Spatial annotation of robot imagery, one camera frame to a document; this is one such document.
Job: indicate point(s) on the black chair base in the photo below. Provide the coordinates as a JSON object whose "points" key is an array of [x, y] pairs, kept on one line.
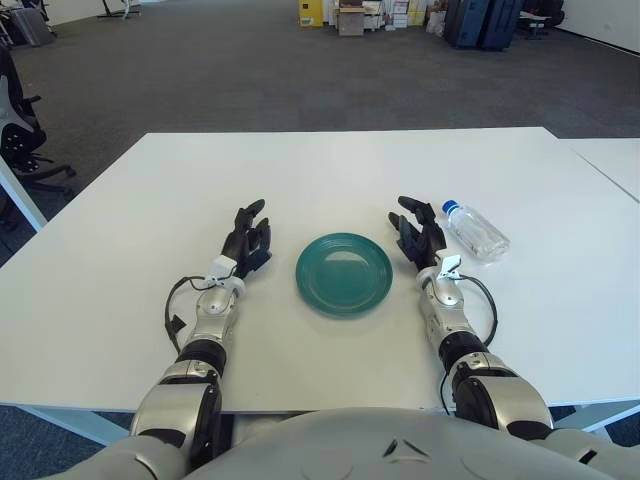
{"points": [[117, 11]]}

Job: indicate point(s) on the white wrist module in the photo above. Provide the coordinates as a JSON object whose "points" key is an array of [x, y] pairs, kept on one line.
{"points": [[222, 265], [450, 265]]}

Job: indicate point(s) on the white shelf unit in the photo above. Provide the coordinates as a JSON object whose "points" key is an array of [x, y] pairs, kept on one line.
{"points": [[374, 17]]}

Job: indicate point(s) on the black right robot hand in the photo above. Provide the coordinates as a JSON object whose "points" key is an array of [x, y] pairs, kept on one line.
{"points": [[422, 240]]}

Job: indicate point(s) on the green round plate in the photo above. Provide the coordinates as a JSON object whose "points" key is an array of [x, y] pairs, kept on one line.
{"points": [[345, 280]]}

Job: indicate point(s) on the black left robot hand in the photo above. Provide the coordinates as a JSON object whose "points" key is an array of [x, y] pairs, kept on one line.
{"points": [[247, 242]]}

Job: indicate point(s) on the clear bottle with blue cap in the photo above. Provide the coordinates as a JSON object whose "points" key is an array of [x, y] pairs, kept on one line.
{"points": [[475, 235]]}

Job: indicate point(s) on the grey robot torso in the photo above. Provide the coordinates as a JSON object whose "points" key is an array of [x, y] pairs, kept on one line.
{"points": [[320, 445]]}

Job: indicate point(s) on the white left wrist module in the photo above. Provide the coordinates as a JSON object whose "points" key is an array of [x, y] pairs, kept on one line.
{"points": [[222, 265]]}

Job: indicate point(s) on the brown cardboard box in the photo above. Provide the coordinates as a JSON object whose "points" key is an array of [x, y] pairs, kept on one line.
{"points": [[351, 24]]}

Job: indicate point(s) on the white paper bag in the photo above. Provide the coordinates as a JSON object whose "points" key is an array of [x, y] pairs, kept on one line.
{"points": [[435, 22]]}

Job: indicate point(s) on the black office chair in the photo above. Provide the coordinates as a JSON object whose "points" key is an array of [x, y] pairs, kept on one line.
{"points": [[20, 135]]}

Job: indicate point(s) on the black swivel chair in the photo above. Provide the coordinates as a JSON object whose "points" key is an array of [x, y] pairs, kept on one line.
{"points": [[540, 17]]}

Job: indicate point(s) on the grey storage bin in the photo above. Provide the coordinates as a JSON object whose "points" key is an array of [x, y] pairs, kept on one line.
{"points": [[30, 27]]}

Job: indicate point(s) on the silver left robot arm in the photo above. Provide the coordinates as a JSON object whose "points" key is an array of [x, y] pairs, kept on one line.
{"points": [[210, 307]]}

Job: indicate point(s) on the yellow box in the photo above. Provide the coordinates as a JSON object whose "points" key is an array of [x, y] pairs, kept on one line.
{"points": [[311, 12]]}

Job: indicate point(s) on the dark blue suitcase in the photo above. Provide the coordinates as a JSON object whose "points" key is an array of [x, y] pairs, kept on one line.
{"points": [[502, 22], [462, 22]]}

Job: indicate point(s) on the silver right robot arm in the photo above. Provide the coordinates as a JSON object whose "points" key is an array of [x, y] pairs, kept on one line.
{"points": [[445, 300]]}

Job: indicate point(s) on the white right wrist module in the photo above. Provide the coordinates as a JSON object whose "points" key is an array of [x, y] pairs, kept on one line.
{"points": [[450, 265]]}

